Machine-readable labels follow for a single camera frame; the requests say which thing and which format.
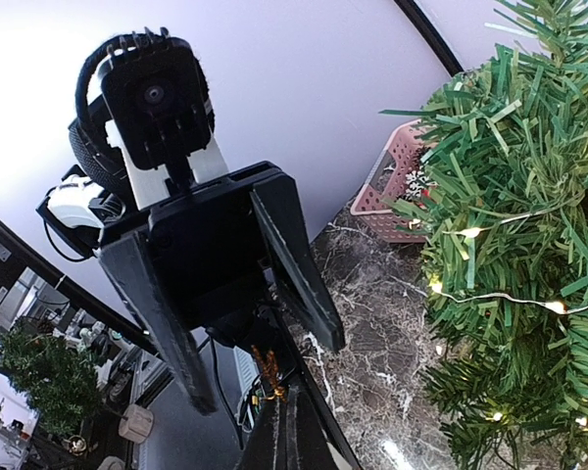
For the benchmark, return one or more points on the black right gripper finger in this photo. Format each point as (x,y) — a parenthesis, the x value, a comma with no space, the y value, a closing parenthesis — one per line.
(287,436)

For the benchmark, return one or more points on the small green christmas tree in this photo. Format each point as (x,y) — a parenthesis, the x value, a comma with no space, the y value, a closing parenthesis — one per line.
(506,243)

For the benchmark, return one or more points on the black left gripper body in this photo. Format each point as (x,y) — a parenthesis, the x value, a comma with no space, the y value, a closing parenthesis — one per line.
(206,245)

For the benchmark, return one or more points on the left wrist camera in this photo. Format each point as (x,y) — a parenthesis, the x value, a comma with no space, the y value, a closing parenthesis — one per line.
(144,125)

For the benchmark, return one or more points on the pink plastic basket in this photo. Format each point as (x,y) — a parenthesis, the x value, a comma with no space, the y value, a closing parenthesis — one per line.
(386,183)

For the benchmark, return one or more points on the white snowflake ornament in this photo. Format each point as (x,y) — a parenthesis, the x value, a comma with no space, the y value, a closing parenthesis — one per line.
(417,185)

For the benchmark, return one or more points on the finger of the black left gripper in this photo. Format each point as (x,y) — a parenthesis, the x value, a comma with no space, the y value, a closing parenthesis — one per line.
(134,276)
(297,276)

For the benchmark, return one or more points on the background decorated christmas tree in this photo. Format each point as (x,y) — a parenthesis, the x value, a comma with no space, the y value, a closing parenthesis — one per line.
(60,383)

